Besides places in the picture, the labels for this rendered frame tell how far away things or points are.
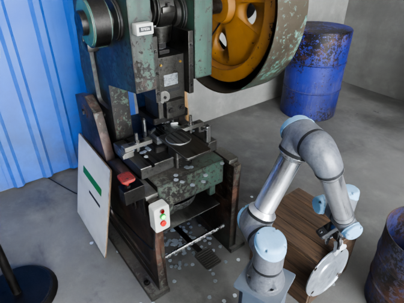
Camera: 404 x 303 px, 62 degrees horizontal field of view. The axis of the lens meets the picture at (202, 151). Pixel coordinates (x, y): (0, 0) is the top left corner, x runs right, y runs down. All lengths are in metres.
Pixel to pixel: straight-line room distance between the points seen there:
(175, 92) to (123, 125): 0.38
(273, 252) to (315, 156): 0.37
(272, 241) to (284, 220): 0.58
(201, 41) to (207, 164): 0.59
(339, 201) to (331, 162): 0.19
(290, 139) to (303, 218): 0.77
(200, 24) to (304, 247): 1.13
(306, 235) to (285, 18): 1.02
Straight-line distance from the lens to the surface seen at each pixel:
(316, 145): 1.12
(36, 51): 2.56
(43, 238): 2.40
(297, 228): 1.82
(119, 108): 1.76
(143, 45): 1.38
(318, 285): 1.86
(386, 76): 4.63
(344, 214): 1.33
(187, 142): 1.59
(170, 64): 1.52
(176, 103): 1.56
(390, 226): 1.99
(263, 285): 1.37
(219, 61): 1.83
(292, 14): 1.47
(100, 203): 2.02
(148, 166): 1.58
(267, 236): 1.29
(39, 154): 2.79
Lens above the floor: 1.59
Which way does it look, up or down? 32 degrees down
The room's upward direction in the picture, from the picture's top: straight up
